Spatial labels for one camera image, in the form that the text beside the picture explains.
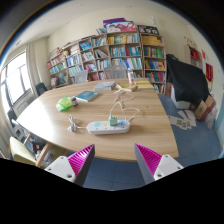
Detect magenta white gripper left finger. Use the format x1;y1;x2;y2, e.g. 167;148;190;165
46;144;95;186

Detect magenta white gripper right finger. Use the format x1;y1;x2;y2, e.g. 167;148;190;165
134;144;183;184

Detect green charger plug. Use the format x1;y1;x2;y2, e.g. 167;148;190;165
109;116;118;126

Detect white power strip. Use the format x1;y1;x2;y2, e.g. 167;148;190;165
87;120;130;135

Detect yellow green chair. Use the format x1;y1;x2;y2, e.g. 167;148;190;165
8;136;68;168

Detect papers on floor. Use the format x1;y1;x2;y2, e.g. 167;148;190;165
168;110;196;130

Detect green plastic bag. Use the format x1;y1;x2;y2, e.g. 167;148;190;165
56;97;72;111

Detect small dark jar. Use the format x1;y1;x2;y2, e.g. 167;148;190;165
70;96;78;106

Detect teal book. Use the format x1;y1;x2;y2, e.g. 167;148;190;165
76;91;98;102

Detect cardboard box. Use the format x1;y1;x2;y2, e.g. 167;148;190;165
195;96;216;122

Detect yellow book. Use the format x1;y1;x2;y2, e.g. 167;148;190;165
119;83;138;92

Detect yellow folder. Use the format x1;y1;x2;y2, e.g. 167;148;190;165
136;80;153;89

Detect black chair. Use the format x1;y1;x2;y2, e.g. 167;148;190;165
36;82;47;95

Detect grey book stack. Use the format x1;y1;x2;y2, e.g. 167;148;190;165
94;81;115;91

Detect black cloth cover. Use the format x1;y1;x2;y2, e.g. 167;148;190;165
166;54;209;104

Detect white red bottle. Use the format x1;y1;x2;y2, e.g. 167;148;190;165
127;68;135;85

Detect grey office chair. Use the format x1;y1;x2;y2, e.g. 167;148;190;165
104;65;127;79

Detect window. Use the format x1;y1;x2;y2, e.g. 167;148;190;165
1;51;31;112

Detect wooden bookshelf with books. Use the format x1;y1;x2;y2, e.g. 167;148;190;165
47;31;166;95

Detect white power strip cord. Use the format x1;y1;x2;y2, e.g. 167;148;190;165
67;114;88;133

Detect white charger cable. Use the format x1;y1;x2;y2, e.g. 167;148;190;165
109;84;141;123

